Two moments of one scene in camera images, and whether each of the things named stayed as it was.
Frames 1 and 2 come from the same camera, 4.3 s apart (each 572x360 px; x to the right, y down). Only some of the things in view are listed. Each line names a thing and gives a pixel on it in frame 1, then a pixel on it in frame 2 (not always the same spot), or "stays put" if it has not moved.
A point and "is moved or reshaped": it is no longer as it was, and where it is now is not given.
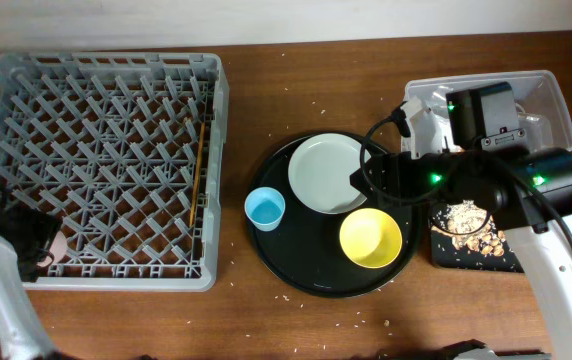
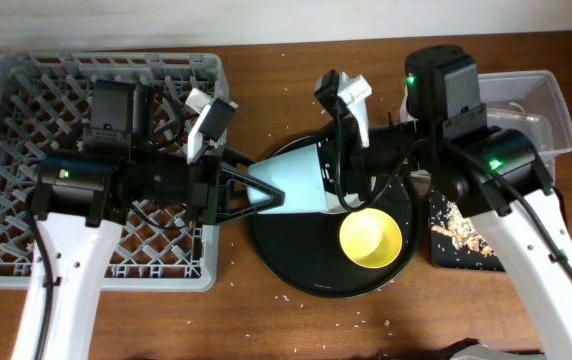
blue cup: (265, 206) is moved or reshaped
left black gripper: (48, 221) -> (204, 193)
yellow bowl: (371, 238) stays put
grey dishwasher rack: (126, 152) stays put
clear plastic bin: (537, 101) stays put
